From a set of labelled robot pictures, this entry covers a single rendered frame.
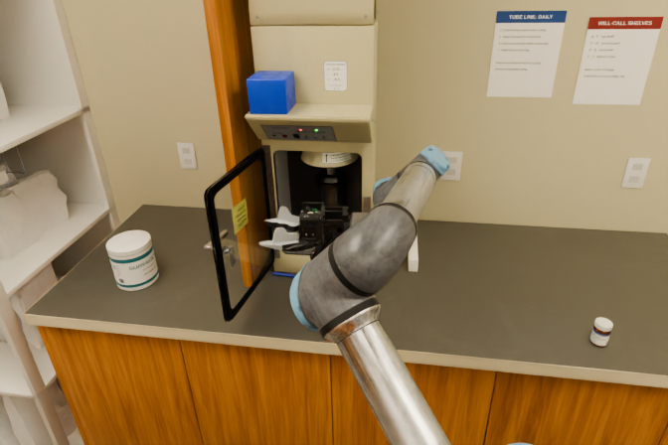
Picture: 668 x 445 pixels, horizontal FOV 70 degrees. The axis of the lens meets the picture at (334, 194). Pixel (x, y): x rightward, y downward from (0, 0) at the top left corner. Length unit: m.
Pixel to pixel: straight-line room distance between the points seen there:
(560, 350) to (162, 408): 1.23
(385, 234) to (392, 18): 1.02
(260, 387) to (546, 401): 0.81
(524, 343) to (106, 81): 1.71
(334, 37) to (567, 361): 1.01
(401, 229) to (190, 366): 0.96
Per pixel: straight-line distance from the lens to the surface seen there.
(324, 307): 0.82
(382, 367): 0.82
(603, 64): 1.80
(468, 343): 1.37
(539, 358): 1.38
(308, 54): 1.28
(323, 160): 1.38
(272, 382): 1.54
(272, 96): 1.22
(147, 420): 1.88
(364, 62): 1.27
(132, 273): 1.61
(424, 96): 1.73
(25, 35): 2.21
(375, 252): 0.77
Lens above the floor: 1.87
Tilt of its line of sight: 27 degrees down
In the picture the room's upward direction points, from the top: 2 degrees counter-clockwise
